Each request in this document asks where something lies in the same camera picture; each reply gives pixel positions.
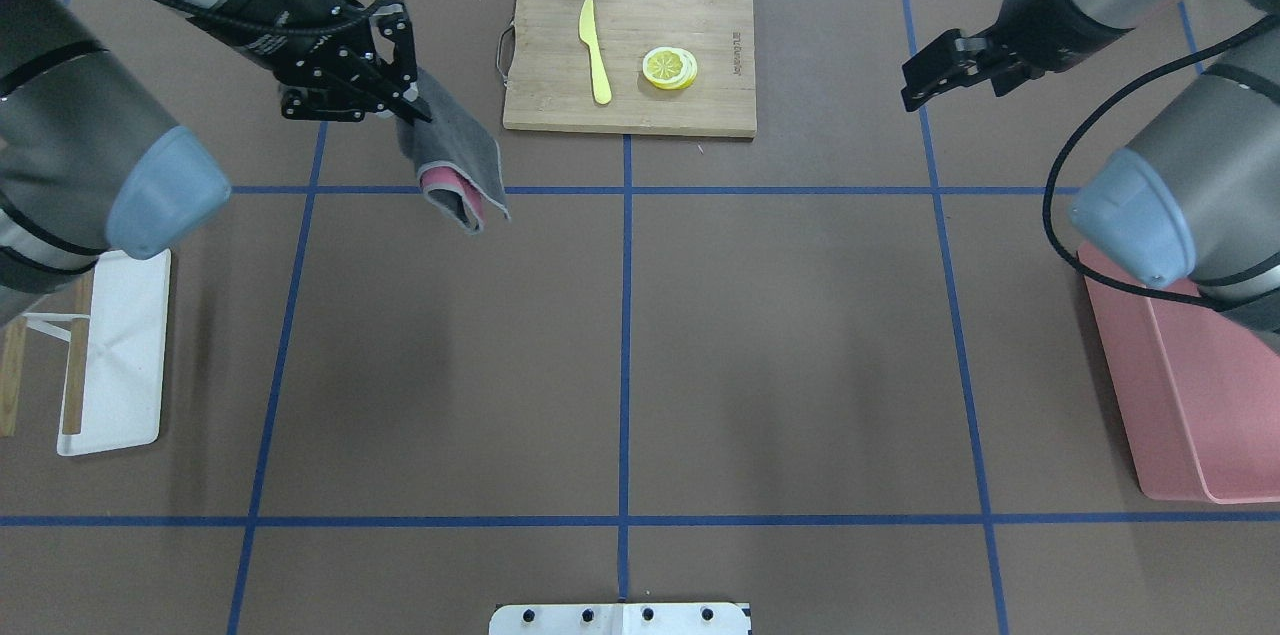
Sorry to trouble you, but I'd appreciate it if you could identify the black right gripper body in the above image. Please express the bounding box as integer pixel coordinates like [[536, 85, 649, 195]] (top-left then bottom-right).
[[901, 29, 1041, 114]]

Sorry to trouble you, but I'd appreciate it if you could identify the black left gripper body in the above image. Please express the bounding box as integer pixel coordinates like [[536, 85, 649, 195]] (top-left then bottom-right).
[[275, 0, 419, 123]]

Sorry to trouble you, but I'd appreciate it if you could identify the grey pink-lined cloth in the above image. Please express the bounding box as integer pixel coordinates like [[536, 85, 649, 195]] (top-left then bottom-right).
[[396, 69, 511, 234]]

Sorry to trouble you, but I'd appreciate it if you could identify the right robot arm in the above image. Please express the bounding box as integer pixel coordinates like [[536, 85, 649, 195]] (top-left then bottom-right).
[[901, 0, 1279, 350]]

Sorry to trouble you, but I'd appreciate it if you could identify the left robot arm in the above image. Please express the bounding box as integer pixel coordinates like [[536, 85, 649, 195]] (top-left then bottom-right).
[[1, 0, 433, 324]]

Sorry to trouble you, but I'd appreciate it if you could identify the bamboo cutting board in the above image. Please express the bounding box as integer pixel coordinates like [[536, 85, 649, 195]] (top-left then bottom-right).
[[502, 0, 758, 140]]

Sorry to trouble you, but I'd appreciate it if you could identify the yellow plastic knife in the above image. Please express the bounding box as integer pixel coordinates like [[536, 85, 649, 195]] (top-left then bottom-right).
[[577, 0, 613, 106]]

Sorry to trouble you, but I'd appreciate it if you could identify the white rack tray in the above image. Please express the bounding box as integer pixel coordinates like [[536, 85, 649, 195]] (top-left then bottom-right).
[[56, 248, 173, 457]]

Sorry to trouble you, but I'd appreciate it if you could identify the pink plastic bin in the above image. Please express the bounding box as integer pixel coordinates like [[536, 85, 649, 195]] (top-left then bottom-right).
[[1085, 280, 1279, 506]]

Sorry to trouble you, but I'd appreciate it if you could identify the white mounting plate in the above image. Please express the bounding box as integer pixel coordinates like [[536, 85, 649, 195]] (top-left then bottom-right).
[[488, 602, 753, 634]]

